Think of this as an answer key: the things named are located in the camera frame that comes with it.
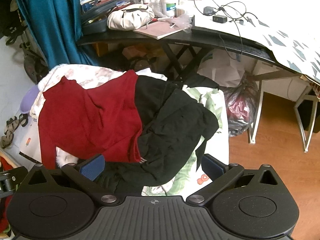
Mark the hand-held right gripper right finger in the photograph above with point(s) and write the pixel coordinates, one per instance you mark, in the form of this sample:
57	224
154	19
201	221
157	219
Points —
212	168

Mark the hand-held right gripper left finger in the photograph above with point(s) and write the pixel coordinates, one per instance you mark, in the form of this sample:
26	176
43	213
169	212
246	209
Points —
91	168

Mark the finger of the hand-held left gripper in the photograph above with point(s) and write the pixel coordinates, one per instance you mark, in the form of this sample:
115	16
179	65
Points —
15	173

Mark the red sweater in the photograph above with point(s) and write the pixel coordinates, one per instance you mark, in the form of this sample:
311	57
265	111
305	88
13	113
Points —
87	120

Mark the white paper sheet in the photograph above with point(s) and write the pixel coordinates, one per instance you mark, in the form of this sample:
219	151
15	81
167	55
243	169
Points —
32	142

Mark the red fabric item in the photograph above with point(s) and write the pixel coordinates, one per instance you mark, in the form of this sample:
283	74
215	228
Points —
3	215

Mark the black pants with white stripes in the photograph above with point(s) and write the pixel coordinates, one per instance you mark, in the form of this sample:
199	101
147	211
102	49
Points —
170	130

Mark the dark plastic trash bag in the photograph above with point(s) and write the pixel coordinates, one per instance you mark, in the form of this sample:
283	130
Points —
237	105

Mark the purple plastic basin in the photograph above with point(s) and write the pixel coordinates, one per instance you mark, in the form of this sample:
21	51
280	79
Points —
27	102

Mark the white plastic bag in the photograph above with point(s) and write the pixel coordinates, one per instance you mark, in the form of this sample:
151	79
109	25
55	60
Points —
225	67

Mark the black desk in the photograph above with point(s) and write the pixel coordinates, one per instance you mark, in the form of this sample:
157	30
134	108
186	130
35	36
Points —
130	38

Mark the dark laptop bag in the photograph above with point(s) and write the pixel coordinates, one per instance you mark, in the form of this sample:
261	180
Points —
95	26

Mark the clear plastic wrap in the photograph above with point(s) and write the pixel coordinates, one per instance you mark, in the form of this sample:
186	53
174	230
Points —
183	22

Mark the pink notebook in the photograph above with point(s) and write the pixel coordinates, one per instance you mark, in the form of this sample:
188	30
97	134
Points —
160	28

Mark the black charger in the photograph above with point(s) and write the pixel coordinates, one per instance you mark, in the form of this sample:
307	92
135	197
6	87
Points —
220	18

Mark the cream fabric bag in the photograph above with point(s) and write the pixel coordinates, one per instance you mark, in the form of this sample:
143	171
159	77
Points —
127	18

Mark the teal curtain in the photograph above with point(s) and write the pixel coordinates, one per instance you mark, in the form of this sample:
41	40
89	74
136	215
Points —
50	17

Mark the white bottle with green label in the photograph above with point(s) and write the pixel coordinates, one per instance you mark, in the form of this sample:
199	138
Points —
170	5

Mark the white metal table frame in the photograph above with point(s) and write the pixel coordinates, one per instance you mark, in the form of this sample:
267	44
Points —
257	105

